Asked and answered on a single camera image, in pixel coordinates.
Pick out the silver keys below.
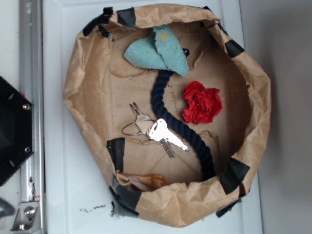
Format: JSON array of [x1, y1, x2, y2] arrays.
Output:
[[121, 102, 190, 158]]

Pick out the brown paper bag bin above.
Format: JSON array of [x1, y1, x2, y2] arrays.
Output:
[[64, 4, 271, 227]]

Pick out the crumpled red paper ball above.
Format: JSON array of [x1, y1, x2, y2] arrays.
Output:
[[182, 81, 222, 124]]

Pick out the brown striped seashell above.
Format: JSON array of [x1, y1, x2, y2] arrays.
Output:
[[117, 171, 171, 192]]

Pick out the teal microfiber cloth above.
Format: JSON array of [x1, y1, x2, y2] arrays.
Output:
[[124, 25, 189, 77]]

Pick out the small blue object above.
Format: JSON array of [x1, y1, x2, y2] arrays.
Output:
[[182, 48, 190, 58]]

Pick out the navy blue twisted rope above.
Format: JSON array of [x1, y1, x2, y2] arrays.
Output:
[[150, 69, 216, 182]]

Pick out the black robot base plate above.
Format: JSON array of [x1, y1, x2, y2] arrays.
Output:
[[0, 78, 34, 186]]

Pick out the aluminium extrusion rail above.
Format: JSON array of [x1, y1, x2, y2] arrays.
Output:
[[19, 0, 46, 234]]

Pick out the metal corner bracket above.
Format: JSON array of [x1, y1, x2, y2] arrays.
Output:
[[10, 201, 41, 234]]

